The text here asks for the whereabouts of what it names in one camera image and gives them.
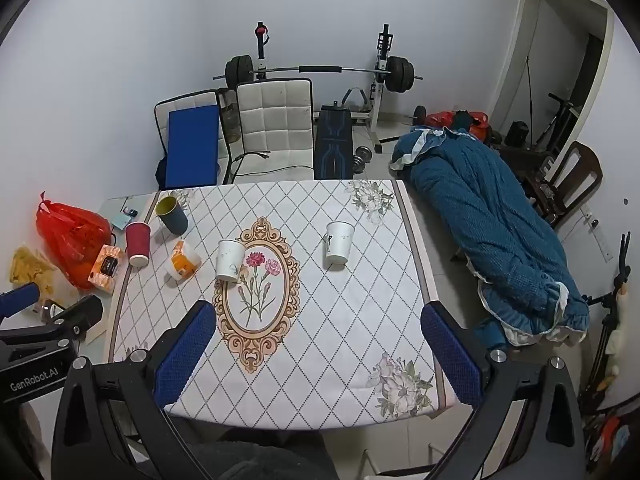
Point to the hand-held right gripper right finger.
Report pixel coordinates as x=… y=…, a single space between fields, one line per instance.
x=451 y=355

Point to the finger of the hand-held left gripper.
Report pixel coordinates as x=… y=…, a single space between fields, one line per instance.
x=20 y=299
x=80 y=315

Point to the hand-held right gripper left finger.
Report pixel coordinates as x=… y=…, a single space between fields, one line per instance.
x=186 y=355

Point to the red paper cup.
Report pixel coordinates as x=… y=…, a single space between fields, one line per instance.
x=137 y=244

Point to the orange and white paper cup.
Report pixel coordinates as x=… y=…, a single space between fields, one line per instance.
x=183 y=261

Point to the dark blue cup yellow inside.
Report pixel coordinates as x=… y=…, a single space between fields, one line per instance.
x=174 y=219

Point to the yellow plastic bag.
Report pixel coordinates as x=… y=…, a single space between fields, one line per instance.
x=32 y=270

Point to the orange box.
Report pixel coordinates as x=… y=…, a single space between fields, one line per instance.
x=106 y=267

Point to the red plastic bag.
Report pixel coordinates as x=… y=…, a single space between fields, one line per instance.
x=70 y=245

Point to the teal card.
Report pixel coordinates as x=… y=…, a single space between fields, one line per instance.
x=121 y=220

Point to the white floral tablecloth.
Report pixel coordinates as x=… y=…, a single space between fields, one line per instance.
x=340 y=320

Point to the person's dark pants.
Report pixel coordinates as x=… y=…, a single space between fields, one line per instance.
x=260 y=455

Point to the blue quilt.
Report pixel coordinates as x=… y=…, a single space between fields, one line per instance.
x=480 y=220

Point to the black tripod stand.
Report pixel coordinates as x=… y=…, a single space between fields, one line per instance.
x=607 y=310

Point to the colourful toy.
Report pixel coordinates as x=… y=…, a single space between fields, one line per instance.
x=607 y=435

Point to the white power strip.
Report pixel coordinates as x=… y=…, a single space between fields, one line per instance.
x=600 y=235

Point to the blue mat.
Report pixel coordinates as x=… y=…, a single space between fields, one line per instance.
x=194 y=147

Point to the dumbbell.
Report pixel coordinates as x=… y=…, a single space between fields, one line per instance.
x=361 y=157

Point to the wooden chair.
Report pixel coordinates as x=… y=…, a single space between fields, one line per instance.
x=582 y=170

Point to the black weight bench pad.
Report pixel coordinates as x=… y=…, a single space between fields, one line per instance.
x=334 y=145

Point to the black scooter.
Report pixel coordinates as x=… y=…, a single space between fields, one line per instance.
x=557 y=120

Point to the white barbell rack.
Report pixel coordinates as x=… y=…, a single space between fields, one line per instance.
x=381 y=85

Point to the barbell with black plates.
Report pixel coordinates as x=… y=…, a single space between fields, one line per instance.
x=320 y=68

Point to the door frame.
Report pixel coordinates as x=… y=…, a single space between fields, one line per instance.
x=505 y=60

